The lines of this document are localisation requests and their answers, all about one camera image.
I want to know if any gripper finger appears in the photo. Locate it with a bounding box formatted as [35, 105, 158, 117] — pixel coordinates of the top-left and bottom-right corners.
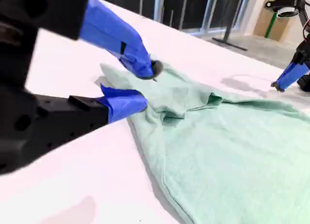
[31, 83, 148, 159]
[38, 0, 164, 81]
[270, 61, 310, 93]

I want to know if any pale green T-shirt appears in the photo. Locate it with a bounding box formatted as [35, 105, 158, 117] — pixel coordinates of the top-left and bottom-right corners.
[99, 61, 310, 224]

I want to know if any brown cardboard box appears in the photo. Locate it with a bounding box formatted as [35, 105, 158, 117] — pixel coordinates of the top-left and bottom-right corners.
[253, 5, 293, 43]

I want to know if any green strip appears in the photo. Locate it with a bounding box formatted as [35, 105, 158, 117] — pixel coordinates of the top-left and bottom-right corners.
[264, 12, 277, 39]

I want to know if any black metal table stand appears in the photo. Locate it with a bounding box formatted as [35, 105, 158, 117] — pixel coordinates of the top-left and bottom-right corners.
[212, 0, 249, 52]

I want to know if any arm red white wire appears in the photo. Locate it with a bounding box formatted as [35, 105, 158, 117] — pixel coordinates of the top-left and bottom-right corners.
[301, 17, 310, 38]

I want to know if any glass partition with metal frame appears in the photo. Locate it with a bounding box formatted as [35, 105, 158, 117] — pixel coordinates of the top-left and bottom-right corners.
[96, 0, 247, 36]

